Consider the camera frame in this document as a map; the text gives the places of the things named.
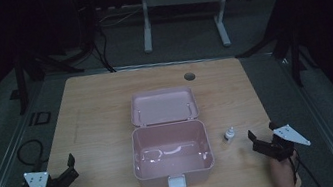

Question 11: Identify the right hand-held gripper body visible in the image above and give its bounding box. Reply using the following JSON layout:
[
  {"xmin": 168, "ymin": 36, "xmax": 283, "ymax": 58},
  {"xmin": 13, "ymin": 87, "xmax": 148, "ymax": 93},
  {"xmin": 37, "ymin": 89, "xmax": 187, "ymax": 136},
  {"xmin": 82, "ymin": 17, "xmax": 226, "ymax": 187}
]
[{"xmin": 262, "ymin": 120, "xmax": 314, "ymax": 164}]

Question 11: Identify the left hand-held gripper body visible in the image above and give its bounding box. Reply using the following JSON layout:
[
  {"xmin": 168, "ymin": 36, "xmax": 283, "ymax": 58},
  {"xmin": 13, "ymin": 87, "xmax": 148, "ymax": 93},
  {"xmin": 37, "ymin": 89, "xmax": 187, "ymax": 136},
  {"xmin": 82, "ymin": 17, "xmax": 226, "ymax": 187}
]
[{"xmin": 22, "ymin": 165, "xmax": 76, "ymax": 187}]

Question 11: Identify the person's right hand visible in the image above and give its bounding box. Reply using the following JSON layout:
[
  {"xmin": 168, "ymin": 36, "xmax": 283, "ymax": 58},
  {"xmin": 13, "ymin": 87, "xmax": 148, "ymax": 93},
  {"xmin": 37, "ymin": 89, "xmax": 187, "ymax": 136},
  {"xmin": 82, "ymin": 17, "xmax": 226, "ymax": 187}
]
[{"xmin": 267, "ymin": 149, "xmax": 305, "ymax": 187}]

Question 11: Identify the small clear dropper bottle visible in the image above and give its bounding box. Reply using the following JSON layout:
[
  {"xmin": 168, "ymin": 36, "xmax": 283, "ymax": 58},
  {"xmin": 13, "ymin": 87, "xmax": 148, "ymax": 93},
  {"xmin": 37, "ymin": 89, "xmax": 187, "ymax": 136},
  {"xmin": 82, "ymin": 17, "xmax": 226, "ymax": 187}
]
[{"xmin": 222, "ymin": 125, "xmax": 238, "ymax": 145}]

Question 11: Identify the black floor socket plate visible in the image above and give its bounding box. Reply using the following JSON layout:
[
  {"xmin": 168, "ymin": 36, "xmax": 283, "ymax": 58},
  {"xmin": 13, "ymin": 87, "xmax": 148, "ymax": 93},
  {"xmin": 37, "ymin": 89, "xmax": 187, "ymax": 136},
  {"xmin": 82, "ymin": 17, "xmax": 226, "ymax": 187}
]
[{"xmin": 26, "ymin": 109, "xmax": 54, "ymax": 127}]

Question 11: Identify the pink plastic box with lid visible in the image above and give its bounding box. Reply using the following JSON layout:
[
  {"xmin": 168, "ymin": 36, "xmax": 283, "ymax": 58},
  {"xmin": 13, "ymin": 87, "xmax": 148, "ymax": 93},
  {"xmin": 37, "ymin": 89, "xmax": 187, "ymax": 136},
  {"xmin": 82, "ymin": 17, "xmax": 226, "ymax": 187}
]
[{"xmin": 120, "ymin": 82, "xmax": 219, "ymax": 187}]

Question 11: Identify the black metal stand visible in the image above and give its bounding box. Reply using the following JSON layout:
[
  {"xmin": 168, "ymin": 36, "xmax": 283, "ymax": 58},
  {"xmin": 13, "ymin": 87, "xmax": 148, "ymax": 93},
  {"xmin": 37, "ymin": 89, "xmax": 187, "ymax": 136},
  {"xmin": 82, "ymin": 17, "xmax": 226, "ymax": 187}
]
[
  {"xmin": 226, "ymin": 0, "xmax": 319, "ymax": 98},
  {"xmin": 1, "ymin": 0, "xmax": 113, "ymax": 117}
]

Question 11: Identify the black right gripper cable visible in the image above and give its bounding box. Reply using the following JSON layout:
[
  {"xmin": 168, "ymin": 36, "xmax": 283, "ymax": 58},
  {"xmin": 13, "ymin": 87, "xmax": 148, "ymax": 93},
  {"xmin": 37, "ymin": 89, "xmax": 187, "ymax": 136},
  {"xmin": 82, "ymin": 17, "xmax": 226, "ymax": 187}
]
[{"xmin": 288, "ymin": 149, "xmax": 324, "ymax": 187}]

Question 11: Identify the grey table cable grommet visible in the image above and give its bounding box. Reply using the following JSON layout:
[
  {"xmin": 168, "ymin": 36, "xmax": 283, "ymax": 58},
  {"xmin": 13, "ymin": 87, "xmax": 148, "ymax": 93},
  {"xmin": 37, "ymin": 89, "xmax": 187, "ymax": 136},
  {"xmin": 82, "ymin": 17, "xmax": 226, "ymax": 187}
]
[{"xmin": 183, "ymin": 71, "xmax": 197, "ymax": 83}]

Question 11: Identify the black floor cable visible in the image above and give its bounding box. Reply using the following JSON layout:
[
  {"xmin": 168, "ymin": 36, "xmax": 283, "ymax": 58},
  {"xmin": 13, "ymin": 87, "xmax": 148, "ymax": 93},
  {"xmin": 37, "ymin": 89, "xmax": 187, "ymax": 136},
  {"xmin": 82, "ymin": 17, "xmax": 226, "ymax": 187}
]
[{"xmin": 88, "ymin": 21, "xmax": 118, "ymax": 76}]

